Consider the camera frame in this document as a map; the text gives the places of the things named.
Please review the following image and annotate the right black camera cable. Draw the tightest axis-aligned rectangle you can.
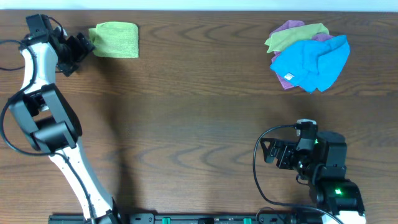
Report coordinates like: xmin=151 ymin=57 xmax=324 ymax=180
xmin=252 ymin=124 xmax=345 ymax=224

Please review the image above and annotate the bright green microfiber cloth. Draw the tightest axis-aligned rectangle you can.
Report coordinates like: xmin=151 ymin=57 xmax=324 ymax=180
xmin=88 ymin=22 xmax=139 ymax=58

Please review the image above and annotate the blue microfiber cloth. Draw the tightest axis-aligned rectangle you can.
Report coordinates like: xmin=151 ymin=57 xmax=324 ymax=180
xmin=270 ymin=35 xmax=350 ymax=93

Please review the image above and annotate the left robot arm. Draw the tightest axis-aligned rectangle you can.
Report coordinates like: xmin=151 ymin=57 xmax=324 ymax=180
xmin=4 ymin=29 xmax=123 ymax=223

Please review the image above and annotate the olive green microfiber cloth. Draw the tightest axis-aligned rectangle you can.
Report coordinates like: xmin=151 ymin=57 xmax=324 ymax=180
xmin=264 ymin=23 xmax=329 ymax=53

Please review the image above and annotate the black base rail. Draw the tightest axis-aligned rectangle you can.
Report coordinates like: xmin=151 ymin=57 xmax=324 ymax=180
xmin=48 ymin=212 xmax=324 ymax=224

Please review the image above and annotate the purple microfiber cloth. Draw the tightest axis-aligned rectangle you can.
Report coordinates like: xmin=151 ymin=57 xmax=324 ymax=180
xmin=269 ymin=20 xmax=335 ymax=91

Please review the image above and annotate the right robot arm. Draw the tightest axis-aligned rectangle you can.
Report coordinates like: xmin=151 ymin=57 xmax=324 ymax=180
xmin=256 ymin=130 xmax=366 ymax=223

